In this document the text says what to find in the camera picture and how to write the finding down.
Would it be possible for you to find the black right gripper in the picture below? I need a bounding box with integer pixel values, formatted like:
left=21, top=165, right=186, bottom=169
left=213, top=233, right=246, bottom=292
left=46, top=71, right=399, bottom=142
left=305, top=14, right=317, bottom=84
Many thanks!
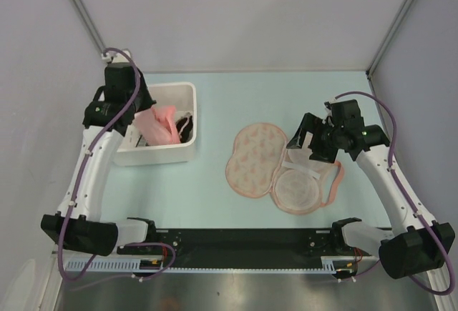
left=286, top=112, right=344, bottom=164

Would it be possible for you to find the floral mesh laundry bag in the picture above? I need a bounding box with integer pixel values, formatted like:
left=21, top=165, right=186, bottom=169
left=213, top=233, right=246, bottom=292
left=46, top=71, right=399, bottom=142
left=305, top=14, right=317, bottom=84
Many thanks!
left=225, top=123, right=345, bottom=215

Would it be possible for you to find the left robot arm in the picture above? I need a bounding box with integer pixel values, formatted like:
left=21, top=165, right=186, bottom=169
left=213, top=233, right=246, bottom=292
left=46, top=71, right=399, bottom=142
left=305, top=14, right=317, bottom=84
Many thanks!
left=40, top=63, right=158, bottom=256

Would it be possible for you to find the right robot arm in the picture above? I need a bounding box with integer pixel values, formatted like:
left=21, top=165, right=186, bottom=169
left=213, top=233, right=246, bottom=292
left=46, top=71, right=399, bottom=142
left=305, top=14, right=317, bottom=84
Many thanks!
left=287, top=100, right=455, bottom=279

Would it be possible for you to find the pink cloth garment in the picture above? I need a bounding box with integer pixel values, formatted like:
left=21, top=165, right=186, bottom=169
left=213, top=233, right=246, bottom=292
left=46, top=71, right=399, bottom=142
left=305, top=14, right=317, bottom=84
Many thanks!
left=133, top=106, right=181, bottom=146

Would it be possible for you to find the white plastic bin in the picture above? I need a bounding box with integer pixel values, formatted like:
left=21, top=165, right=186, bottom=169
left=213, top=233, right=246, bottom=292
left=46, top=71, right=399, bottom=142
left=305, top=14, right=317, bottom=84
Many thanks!
left=114, top=82, right=198, bottom=167

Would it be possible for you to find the black cloth garment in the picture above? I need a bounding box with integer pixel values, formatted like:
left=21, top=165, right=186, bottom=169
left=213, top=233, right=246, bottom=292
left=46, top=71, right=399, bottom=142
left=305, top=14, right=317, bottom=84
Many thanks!
left=175, top=114, right=193, bottom=143

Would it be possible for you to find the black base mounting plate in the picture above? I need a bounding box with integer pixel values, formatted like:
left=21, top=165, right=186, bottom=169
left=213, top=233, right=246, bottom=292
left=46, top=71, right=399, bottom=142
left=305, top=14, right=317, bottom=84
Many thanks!
left=117, top=228, right=368, bottom=271

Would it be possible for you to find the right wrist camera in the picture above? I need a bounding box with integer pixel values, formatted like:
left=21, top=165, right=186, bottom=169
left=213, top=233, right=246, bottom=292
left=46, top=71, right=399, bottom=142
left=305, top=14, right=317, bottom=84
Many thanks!
left=323, top=99, right=337, bottom=127

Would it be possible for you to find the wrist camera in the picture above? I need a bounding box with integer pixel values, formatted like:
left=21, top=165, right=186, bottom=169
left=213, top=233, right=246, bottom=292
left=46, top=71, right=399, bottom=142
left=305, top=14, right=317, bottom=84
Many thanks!
left=101, top=49, right=132, bottom=65
left=323, top=99, right=337, bottom=127

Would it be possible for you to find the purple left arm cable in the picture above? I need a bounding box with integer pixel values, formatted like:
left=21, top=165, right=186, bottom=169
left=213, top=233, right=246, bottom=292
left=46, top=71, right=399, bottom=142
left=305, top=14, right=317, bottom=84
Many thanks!
left=57, top=48, right=177, bottom=282

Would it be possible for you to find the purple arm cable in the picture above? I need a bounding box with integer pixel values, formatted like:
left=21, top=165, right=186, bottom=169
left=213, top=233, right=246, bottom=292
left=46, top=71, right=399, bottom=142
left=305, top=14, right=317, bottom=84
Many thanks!
left=332, top=91, right=452, bottom=296
left=57, top=48, right=177, bottom=282

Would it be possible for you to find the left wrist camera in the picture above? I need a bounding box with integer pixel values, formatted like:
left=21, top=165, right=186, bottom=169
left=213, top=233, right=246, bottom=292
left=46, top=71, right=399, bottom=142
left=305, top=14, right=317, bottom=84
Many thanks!
left=101, top=49, right=132, bottom=65

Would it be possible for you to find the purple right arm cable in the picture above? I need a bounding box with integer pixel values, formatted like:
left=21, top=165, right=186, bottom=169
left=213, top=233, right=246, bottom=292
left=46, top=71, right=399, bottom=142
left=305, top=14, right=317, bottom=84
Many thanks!
left=332, top=91, right=452, bottom=296

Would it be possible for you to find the white slotted cable duct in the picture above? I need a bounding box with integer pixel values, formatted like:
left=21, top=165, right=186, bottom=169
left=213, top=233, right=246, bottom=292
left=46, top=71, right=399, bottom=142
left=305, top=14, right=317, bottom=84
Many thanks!
left=87, top=258, right=363, bottom=275

